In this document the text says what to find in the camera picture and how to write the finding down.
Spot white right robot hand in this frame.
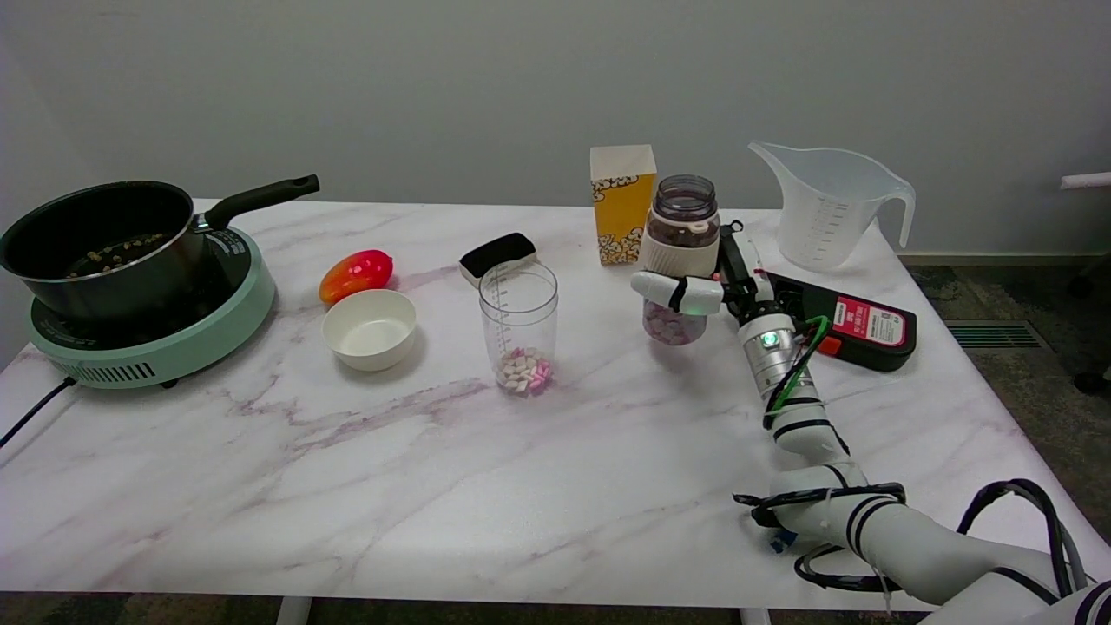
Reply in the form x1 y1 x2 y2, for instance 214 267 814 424
631 220 787 325

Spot clear bottle with beige sleeve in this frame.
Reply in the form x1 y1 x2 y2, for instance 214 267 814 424
640 174 721 346

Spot purple white candy heap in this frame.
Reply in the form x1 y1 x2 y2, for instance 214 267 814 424
644 299 707 345

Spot yellow popcorn box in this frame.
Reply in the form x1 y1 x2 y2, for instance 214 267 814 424
590 144 658 266

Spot translucent plastic measuring jug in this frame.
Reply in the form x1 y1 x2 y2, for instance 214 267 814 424
748 141 917 271

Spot clear graduated plastic tumbler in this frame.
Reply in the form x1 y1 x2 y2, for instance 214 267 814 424
479 260 559 398

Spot pink white candy heap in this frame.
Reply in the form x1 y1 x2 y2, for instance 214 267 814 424
496 347 555 398

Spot black power strip red label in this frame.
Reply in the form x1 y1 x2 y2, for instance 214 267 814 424
764 272 918 372

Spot black and white sponge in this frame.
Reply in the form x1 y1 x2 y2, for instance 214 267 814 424
458 232 538 288

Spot floor vent grille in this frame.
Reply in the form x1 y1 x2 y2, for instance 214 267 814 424
944 319 1054 352

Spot white bowl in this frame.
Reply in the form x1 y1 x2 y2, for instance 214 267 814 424
323 289 418 372

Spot red orange mango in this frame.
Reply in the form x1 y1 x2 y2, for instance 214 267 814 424
319 249 395 307

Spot mint green induction cooker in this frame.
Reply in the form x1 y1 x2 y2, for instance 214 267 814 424
26 226 277 390

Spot popcorn kernels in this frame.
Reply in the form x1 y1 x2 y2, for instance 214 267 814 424
69 232 168 277

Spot green robot cable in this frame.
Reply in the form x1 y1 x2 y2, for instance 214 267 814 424
764 315 834 419

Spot black wrapped cable bundle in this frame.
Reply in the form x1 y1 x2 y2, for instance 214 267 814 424
733 482 908 530

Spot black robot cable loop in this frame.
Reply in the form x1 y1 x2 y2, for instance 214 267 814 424
955 477 1088 602

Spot black saucepan with handle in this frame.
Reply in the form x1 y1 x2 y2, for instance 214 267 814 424
0 174 321 325

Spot black power cord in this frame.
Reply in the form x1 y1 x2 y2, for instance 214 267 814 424
0 376 77 449

